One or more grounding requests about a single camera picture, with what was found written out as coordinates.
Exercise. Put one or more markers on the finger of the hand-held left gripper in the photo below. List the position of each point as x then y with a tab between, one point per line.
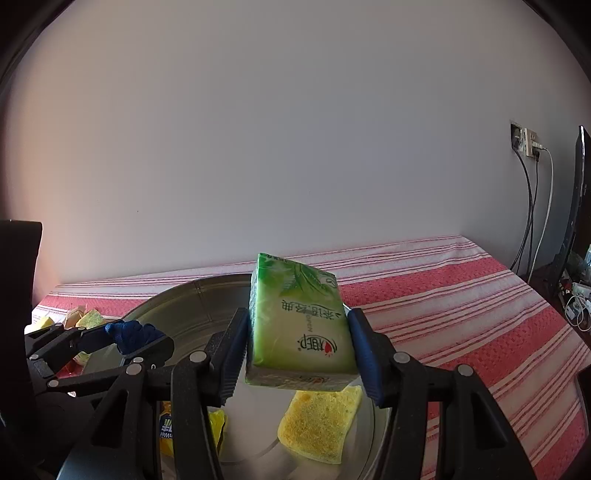
131	334
78	381

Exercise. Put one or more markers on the green tissue pack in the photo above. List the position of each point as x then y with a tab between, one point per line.
295	332

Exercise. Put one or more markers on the yellow snack packet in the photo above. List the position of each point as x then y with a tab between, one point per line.
217	427

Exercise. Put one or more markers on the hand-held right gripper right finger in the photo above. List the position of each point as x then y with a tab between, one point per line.
365	364

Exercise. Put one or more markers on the yellow green-speckled sponge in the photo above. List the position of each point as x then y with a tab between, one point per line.
91	318

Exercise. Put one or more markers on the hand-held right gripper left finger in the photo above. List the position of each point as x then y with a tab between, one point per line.
234	364

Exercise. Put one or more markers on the black monitor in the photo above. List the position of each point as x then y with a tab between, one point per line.
572	207

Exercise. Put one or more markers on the round metal tin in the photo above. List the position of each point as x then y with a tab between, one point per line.
203	304

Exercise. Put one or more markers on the beige wrapped candy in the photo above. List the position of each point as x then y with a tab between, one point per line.
74	318

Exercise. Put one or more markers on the wall socket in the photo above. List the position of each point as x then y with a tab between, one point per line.
526	141

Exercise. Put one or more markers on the red striped tablecloth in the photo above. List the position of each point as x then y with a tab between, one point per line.
461	300

